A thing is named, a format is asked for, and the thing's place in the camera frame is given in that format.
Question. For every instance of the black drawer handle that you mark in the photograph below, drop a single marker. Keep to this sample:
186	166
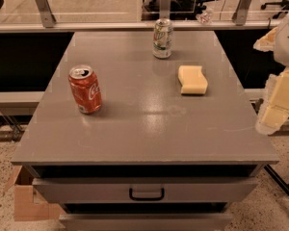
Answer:
146	196

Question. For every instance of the black office chair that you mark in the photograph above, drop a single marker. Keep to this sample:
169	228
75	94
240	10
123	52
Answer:
284	4

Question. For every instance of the metal railing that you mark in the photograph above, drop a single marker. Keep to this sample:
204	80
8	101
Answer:
99	15

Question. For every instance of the grey drawer cabinet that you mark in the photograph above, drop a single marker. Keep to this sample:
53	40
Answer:
145	127

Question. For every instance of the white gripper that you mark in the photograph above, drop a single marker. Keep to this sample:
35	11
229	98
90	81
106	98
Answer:
288	45

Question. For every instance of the white green 7up can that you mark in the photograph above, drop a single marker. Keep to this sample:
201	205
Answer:
162	38

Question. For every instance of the grey drawer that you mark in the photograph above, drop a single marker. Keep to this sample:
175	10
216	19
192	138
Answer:
116	190
145	222

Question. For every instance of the crumpled clear plastic wrapper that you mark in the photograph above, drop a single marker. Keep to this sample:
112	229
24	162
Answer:
205	17

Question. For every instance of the brown cardboard box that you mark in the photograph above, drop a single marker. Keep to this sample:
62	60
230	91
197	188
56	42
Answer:
29	204

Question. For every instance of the yellow sponge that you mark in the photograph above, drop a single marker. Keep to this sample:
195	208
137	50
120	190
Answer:
192	79

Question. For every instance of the grey top drawer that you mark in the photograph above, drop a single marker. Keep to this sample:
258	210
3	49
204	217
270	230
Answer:
116	190

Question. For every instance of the red coke can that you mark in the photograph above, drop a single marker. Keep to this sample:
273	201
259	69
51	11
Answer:
85	88

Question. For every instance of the grey lower drawer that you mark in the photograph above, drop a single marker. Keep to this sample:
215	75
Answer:
145	222

